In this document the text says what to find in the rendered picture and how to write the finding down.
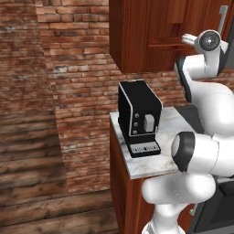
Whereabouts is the brown wooden cupboard door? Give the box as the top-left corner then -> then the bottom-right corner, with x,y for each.
122,0 -> 234,74

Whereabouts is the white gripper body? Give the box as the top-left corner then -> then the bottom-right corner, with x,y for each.
181,33 -> 199,48

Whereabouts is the grey oven handle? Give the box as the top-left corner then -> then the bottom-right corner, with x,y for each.
188,203 -> 199,216

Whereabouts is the brown wooden base cupboard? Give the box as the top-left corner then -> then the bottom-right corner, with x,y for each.
109,121 -> 196,234

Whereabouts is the brown wooden wall cupboard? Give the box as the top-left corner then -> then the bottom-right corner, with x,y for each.
108,0 -> 234,74

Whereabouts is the black coffee machine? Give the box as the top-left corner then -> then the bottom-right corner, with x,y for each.
117,80 -> 164,159

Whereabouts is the black hob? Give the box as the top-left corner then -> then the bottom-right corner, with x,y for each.
175,104 -> 206,135

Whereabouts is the grey cupboard door handle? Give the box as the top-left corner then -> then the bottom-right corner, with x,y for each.
218,5 -> 229,36

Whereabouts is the black oven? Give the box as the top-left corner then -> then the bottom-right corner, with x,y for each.
186,176 -> 234,234

